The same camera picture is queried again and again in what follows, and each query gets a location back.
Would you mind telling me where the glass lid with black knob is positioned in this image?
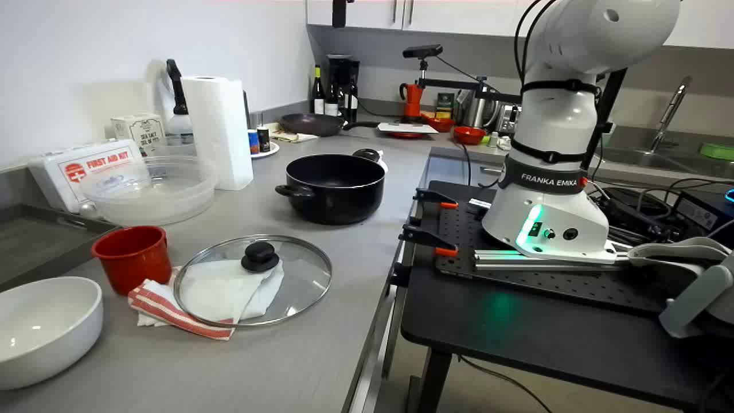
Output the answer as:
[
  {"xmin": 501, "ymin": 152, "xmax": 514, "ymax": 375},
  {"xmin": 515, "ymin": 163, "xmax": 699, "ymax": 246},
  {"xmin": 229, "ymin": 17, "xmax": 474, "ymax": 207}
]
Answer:
[{"xmin": 171, "ymin": 233, "xmax": 334, "ymax": 330}]

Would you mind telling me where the black cooking pot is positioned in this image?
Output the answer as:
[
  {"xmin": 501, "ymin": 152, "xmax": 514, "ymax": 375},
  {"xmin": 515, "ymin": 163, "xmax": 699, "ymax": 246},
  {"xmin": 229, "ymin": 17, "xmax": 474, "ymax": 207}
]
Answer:
[{"xmin": 273, "ymin": 148, "xmax": 389, "ymax": 228}]

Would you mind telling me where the white plate with red food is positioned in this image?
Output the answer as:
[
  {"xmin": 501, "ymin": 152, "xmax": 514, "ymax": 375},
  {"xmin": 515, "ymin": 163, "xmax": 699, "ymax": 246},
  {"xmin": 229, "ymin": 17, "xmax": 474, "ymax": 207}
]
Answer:
[{"xmin": 374, "ymin": 120, "xmax": 441, "ymax": 143}]

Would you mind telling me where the dark frying pan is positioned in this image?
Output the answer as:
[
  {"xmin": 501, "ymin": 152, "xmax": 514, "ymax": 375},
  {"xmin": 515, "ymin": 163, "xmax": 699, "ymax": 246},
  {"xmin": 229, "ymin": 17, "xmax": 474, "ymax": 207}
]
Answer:
[{"xmin": 277, "ymin": 112, "xmax": 347, "ymax": 137}]

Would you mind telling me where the yellow patterned cloth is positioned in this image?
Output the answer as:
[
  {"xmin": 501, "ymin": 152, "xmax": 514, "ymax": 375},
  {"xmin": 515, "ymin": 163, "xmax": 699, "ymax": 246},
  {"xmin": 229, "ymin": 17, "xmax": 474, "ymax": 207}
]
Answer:
[{"xmin": 270, "ymin": 128, "xmax": 320, "ymax": 145}]

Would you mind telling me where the red bowl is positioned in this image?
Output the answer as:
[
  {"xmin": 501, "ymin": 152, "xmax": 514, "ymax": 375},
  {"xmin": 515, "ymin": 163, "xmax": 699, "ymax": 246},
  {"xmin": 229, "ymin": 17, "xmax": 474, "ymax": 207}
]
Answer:
[
  {"xmin": 426, "ymin": 112, "xmax": 456, "ymax": 134},
  {"xmin": 452, "ymin": 124, "xmax": 489, "ymax": 148}
]

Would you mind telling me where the white round plate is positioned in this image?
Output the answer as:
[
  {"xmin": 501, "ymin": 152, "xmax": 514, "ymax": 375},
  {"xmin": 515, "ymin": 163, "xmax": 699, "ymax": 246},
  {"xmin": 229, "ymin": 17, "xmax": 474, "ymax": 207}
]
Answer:
[{"xmin": 249, "ymin": 140, "xmax": 283, "ymax": 162}]

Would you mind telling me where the red pitcher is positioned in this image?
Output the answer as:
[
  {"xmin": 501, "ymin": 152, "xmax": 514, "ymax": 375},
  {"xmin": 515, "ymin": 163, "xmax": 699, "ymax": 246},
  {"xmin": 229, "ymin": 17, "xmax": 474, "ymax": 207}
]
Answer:
[{"xmin": 396, "ymin": 81, "xmax": 425, "ymax": 124}]

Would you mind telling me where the black coffee machine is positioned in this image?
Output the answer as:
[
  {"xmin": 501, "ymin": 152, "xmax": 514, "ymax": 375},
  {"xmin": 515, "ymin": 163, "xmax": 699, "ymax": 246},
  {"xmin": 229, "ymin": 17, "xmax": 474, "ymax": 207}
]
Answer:
[{"xmin": 326, "ymin": 54, "xmax": 362, "ymax": 124}]

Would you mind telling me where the dark wine bottle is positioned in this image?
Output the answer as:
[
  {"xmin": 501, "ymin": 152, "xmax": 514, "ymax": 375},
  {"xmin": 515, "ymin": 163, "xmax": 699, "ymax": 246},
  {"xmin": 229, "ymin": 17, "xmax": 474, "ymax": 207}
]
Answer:
[{"xmin": 309, "ymin": 65, "xmax": 327, "ymax": 120}]

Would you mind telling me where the steel kettle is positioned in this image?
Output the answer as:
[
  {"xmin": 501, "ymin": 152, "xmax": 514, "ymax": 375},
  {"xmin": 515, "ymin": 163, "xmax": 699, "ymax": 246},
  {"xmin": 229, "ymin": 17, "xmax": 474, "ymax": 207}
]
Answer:
[{"xmin": 456, "ymin": 86, "xmax": 501, "ymax": 134}]

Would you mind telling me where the white paper towel roll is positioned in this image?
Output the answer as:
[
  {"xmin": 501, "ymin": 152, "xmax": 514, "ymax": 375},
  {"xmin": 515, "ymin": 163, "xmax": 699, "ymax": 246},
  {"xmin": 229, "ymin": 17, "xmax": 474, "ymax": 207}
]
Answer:
[{"xmin": 182, "ymin": 74, "xmax": 254, "ymax": 194}]

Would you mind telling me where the spray bottle with black trigger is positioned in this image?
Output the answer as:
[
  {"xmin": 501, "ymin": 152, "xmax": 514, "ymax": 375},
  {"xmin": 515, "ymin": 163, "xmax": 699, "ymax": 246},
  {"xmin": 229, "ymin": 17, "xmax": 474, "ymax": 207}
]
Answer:
[{"xmin": 162, "ymin": 57, "xmax": 198, "ymax": 152}]

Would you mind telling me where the clear plastic container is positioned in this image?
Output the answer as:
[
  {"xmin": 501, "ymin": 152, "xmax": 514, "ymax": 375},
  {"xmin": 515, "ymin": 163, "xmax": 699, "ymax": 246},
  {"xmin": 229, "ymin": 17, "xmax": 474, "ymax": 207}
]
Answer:
[{"xmin": 78, "ymin": 155, "xmax": 221, "ymax": 230}]

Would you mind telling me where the black table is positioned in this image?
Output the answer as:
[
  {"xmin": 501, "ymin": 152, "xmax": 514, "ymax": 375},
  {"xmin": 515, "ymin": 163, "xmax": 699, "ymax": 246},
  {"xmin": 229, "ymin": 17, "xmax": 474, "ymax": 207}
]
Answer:
[{"xmin": 396, "ymin": 180, "xmax": 734, "ymax": 413}]

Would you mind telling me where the red striped white towel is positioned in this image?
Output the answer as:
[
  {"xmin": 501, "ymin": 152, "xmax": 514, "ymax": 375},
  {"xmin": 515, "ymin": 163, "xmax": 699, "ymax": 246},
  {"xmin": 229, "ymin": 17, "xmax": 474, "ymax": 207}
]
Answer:
[{"xmin": 127, "ymin": 258, "xmax": 287, "ymax": 344}]

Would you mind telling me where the red cup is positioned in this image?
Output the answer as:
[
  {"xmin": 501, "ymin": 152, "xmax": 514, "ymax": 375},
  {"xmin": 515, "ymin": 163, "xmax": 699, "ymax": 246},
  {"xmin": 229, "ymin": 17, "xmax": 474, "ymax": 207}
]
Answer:
[{"xmin": 90, "ymin": 225, "xmax": 174, "ymax": 298}]

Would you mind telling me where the small white box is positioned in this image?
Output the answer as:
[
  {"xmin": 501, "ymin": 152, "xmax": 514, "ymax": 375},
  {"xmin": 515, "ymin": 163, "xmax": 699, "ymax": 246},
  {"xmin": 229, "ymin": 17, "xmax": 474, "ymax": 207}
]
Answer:
[{"xmin": 105, "ymin": 112, "xmax": 167, "ymax": 156}]

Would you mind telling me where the steel sink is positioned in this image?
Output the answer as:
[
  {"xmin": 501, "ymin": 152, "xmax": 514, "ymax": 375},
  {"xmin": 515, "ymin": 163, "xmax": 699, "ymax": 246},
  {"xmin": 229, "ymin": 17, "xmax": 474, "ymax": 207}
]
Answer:
[{"xmin": 604, "ymin": 124, "xmax": 734, "ymax": 181}]

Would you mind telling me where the white first aid kit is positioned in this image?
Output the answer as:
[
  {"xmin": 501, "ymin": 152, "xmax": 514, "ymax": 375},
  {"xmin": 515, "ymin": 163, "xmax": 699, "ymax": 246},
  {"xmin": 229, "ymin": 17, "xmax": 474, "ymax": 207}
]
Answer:
[{"xmin": 28, "ymin": 137, "xmax": 152, "ymax": 214}]

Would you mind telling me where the steel faucet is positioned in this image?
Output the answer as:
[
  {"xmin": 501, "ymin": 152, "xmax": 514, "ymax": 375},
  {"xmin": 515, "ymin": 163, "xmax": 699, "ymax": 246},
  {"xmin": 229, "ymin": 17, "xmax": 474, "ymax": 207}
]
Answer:
[{"xmin": 645, "ymin": 74, "xmax": 696, "ymax": 156}]

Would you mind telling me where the black electronics box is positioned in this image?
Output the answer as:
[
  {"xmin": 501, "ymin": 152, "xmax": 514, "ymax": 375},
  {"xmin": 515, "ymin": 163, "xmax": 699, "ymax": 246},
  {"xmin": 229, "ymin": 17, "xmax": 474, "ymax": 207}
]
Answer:
[{"xmin": 673, "ymin": 186, "xmax": 734, "ymax": 249}]

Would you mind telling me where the white bowl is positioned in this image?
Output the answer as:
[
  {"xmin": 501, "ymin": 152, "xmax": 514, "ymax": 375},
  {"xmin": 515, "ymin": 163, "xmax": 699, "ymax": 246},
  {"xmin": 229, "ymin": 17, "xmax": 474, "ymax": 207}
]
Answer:
[{"xmin": 0, "ymin": 274, "xmax": 105, "ymax": 392}]

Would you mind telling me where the green sponge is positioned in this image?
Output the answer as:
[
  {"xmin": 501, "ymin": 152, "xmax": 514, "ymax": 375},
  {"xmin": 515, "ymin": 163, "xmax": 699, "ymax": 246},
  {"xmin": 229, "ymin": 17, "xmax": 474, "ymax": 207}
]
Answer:
[{"xmin": 697, "ymin": 140, "xmax": 734, "ymax": 166}]

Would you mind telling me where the black clamp with orange handle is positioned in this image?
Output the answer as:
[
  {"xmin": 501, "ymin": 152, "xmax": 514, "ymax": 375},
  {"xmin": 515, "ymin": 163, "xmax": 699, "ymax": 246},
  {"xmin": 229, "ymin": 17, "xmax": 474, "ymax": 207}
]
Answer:
[
  {"xmin": 398, "ymin": 225, "xmax": 460, "ymax": 262},
  {"xmin": 411, "ymin": 186, "xmax": 460, "ymax": 214}
]

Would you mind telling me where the black camera on stand arm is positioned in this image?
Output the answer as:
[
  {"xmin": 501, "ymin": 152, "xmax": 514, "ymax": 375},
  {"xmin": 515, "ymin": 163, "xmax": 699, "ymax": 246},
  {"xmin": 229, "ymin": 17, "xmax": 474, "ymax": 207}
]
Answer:
[{"xmin": 402, "ymin": 41, "xmax": 526, "ymax": 101}]

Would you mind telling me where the silver aluminium rail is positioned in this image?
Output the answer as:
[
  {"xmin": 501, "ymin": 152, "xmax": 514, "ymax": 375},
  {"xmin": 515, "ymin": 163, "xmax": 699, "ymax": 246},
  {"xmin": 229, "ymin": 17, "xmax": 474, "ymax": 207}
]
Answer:
[{"xmin": 473, "ymin": 249, "xmax": 627, "ymax": 271}]

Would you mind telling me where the white wall cabinet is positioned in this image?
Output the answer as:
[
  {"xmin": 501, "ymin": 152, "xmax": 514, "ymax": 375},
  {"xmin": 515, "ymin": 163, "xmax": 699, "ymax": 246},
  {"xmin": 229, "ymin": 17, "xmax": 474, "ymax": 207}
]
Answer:
[{"xmin": 306, "ymin": 0, "xmax": 734, "ymax": 54}]

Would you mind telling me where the grey plastic handle device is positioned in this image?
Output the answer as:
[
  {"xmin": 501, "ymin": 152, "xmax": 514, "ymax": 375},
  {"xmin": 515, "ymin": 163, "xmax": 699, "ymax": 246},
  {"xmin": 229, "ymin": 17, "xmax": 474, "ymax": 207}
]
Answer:
[{"xmin": 627, "ymin": 235, "xmax": 734, "ymax": 343}]

